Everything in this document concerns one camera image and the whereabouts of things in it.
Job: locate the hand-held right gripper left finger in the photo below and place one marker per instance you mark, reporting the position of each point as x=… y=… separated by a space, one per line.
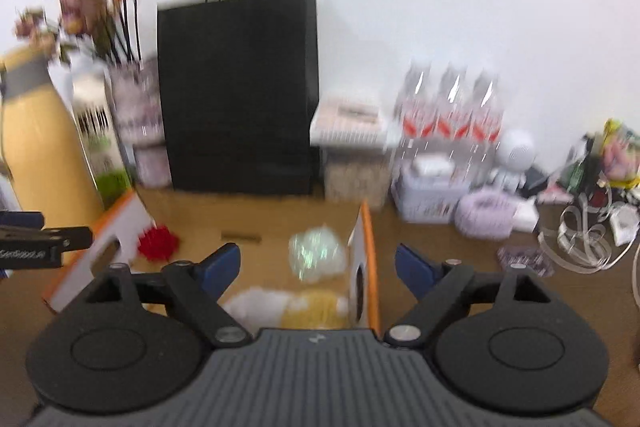
x=220 y=268

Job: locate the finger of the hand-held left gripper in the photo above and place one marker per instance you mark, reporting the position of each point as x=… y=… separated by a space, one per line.
x=60 y=238

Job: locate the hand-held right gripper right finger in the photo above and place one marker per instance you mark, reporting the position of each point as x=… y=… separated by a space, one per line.
x=414 y=271

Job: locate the orange-edged cardboard box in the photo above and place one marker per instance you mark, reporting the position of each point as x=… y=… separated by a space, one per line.
x=200 y=217

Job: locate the white fluffy ball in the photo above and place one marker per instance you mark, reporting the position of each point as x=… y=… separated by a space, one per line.
x=260 y=304

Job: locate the red pom-pom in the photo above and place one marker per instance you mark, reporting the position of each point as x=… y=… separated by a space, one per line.
x=157 y=243

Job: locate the lavender tin box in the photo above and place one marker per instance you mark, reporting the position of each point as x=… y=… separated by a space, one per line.
x=430 y=199

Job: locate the purple fluffy scrunchie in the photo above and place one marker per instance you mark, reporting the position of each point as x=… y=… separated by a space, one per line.
x=486 y=214

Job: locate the yellow thermos bottle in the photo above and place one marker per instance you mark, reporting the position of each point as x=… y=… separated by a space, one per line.
x=40 y=147

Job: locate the iridescent plastic ball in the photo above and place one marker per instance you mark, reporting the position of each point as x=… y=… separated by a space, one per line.
x=317 y=254

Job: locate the white and green tube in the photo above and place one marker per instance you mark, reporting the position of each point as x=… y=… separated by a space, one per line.
x=100 y=147

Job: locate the yellow fluffy ball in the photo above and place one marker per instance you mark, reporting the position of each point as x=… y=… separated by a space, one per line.
x=315 y=311

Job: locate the white earbuds case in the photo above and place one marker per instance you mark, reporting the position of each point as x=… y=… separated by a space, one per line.
x=432 y=168

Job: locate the clear container of nuts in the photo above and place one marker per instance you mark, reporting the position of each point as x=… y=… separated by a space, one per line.
x=356 y=179

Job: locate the dark printed card packet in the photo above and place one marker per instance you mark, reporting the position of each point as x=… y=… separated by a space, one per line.
x=525 y=261

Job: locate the white charger block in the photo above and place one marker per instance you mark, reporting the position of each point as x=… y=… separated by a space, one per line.
x=526 y=216

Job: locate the floral patterned vase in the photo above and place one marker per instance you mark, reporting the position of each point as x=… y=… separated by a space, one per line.
x=136 y=117

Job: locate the small black device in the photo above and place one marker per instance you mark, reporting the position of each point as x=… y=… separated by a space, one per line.
x=536 y=181

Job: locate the white robot figure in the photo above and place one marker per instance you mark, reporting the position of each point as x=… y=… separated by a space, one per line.
x=515 y=152

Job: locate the translucent ribbon coil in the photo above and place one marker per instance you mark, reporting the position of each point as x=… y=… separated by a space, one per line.
x=575 y=252

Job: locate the clear water bottle red label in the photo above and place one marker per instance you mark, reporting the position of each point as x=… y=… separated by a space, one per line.
x=485 y=109
x=416 y=107
x=451 y=107

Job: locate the white flat box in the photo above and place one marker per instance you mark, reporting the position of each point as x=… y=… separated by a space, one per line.
x=346 y=119

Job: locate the black paper bag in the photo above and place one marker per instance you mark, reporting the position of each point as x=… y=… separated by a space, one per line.
x=235 y=97

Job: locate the white power adapter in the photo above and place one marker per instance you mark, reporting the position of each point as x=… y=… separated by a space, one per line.
x=622 y=224

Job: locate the pile of colourful clutter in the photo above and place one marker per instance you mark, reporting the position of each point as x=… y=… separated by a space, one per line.
x=607 y=157

